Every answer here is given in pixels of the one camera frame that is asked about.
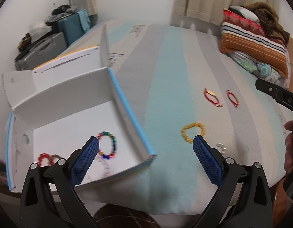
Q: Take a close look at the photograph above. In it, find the white pearl bracelet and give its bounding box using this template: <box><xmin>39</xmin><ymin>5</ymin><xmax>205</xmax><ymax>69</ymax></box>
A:
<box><xmin>216</xmin><ymin>142</ymin><xmax>228</xmax><ymax>154</ymax></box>

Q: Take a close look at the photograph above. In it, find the multicolour bead bracelet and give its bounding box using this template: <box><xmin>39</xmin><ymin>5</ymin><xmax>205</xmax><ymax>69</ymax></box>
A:
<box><xmin>97</xmin><ymin>131</ymin><xmax>118</xmax><ymax>160</ymax></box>

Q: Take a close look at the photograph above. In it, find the red bead bracelet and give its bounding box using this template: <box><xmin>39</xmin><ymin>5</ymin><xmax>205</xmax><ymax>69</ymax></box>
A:
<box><xmin>37</xmin><ymin>152</ymin><xmax>56</xmax><ymax>167</ymax></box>

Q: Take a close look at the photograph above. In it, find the red string bracelet gold plate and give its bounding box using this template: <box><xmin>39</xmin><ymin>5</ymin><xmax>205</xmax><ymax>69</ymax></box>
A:
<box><xmin>226</xmin><ymin>89</ymin><xmax>239</xmax><ymax>109</ymax></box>

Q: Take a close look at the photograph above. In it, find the person's right hand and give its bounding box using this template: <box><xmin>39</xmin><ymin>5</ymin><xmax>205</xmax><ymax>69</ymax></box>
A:
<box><xmin>284</xmin><ymin>120</ymin><xmax>293</xmax><ymax>174</ymax></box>

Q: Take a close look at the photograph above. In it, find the blue yellow cardboard box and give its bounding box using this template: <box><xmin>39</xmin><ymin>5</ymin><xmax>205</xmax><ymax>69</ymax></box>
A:
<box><xmin>2</xmin><ymin>27</ymin><xmax>156</xmax><ymax>193</ymax></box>

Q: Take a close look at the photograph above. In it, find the floral quilt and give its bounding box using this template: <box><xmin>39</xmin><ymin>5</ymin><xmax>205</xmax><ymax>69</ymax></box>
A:
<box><xmin>227</xmin><ymin>51</ymin><xmax>291</xmax><ymax>89</ymax></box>

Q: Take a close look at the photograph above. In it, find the grey suitcase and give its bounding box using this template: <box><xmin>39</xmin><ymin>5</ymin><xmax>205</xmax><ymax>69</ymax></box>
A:
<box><xmin>15</xmin><ymin>32</ymin><xmax>67</xmax><ymax>70</ymax></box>

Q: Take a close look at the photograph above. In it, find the striped orange pillow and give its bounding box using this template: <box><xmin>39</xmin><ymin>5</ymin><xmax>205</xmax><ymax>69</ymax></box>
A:
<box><xmin>219</xmin><ymin>8</ymin><xmax>290</xmax><ymax>79</ymax></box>

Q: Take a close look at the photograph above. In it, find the teal suitcase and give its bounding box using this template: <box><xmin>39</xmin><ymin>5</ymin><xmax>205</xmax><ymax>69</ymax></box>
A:
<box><xmin>56</xmin><ymin>9</ymin><xmax>91</xmax><ymax>46</ymax></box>

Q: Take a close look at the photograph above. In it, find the brown blanket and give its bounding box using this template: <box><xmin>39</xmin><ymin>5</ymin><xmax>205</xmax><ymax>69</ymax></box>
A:
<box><xmin>243</xmin><ymin>2</ymin><xmax>290</xmax><ymax>46</ymax></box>

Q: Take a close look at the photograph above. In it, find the yellow bead bracelet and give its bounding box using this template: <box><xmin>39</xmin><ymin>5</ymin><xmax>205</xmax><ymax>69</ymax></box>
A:
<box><xmin>180</xmin><ymin>122</ymin><xmax>206</xmax><ymax>144</ymax></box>

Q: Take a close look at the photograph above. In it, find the red string bracelet gold bar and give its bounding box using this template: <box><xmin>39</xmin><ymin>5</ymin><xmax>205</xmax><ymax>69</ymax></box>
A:
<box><xmin>203</xmin><ymin>89</ymin><xmax>223</xmax><ymax>107</ymax></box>

